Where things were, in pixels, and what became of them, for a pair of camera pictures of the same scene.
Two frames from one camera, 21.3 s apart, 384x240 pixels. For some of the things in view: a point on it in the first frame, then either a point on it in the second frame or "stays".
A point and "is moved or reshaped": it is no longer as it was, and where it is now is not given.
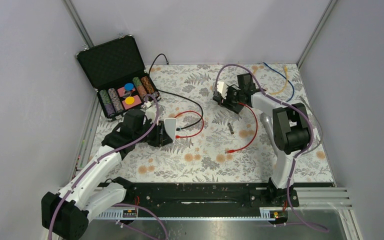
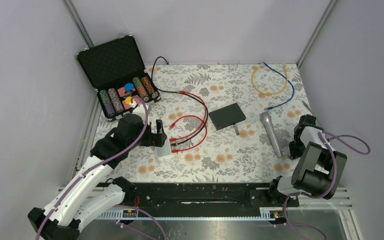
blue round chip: (129, 86) stays
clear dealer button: (127, 93) stays
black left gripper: (162, 137) stays
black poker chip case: (116, 71) stays
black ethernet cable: (167, 93) is moved or reshaped
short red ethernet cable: (176, 116) -> (172, 125)
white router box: (170, 125) -> (164, 151)
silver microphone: (267, 121) stays
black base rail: (211, 197) stays
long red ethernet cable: (233, 151) -> (175, 139)
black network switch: (235, 107) -> (227, 116)
